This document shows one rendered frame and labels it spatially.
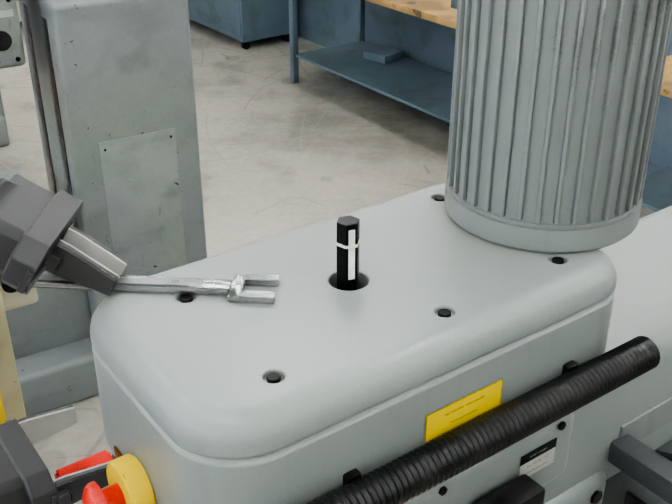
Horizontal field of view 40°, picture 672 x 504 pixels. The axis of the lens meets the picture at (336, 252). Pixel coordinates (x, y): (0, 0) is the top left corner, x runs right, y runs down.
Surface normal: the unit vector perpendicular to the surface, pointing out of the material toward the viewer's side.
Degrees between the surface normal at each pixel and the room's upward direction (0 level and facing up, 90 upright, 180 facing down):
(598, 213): 90
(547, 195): 90
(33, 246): 52
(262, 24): 90
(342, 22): 90
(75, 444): 0
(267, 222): 0
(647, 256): 0
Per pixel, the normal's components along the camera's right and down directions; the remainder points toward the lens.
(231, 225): 0.00, -0.88
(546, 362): 0.59, 0.39
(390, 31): -0.81, 0.28
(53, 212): 0.50, -0.74
